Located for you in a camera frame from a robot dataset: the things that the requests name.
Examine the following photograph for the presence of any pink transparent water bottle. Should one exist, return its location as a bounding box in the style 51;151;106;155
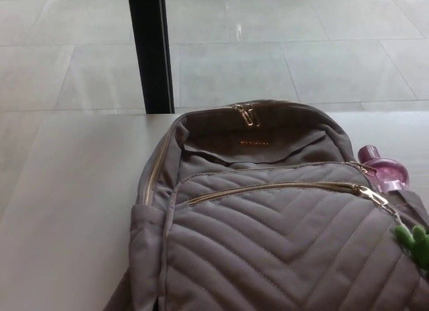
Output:
357;143;410;193

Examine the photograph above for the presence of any grey quilted backpack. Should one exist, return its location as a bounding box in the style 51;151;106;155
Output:
131;101;429;311

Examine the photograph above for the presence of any black window frame post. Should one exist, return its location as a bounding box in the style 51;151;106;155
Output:
126;0;176;115

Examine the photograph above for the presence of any green plush keychain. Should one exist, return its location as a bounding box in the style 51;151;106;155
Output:
394;224;429;259

